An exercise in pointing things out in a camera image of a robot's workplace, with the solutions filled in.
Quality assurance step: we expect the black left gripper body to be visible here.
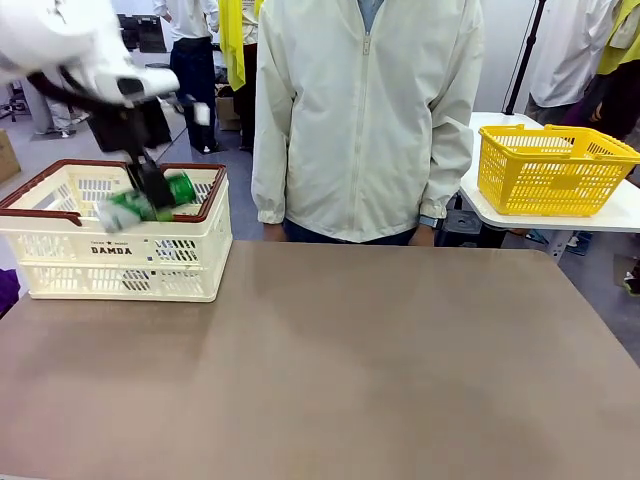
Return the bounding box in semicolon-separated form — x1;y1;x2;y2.
89;99;169;154

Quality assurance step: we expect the green cider can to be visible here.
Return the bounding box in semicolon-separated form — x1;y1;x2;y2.
97;172;197;234

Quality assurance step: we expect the person's left forearm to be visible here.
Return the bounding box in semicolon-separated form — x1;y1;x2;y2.
419;99;485;220

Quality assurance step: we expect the person's right forearm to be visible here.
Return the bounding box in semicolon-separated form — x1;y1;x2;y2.
251;114;296;226

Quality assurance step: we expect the cream plastic shopping basket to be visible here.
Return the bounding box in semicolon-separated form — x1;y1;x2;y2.
0;159;235;304

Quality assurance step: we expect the yellow plastic basket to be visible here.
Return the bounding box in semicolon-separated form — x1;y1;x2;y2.
477;123;640;218

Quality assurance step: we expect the person's left hand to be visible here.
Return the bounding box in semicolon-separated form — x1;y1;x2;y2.
408;224;435;247

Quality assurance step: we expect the bystander in grey trousers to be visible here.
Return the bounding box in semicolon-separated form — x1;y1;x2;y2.
29;89;76;137

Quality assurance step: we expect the black monitor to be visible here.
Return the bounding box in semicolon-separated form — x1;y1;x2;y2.
117;13;167;54

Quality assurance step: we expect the bystander in dark trousers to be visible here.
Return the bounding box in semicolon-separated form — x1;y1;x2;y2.
152;0;220;154

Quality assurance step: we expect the cardboard box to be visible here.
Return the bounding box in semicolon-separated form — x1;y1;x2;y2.
214;96;242;132
0;128;23;184

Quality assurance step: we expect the bystander in yellow vest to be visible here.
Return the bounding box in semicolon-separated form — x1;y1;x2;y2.
562;0;640;142
218;0;262;151

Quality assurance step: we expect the purple cloth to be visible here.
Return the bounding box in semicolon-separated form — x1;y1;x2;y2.
0;268;22;317

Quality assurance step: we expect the person in cream jacket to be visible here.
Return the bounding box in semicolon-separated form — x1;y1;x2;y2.
251;0;485;247

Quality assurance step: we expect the white side table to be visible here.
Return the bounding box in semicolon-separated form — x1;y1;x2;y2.
458;112;640;261

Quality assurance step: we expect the black tripod pole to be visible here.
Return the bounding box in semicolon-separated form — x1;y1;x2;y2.
502;0;547;116

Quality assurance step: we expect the bystander in white jacket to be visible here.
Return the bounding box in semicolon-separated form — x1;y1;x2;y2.
528;0;621;110

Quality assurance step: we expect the brown basket handle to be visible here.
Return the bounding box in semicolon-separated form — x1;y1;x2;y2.
159;162;229;225
0;159;130;227

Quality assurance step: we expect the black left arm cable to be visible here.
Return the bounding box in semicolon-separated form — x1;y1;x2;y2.
25;63;151;114

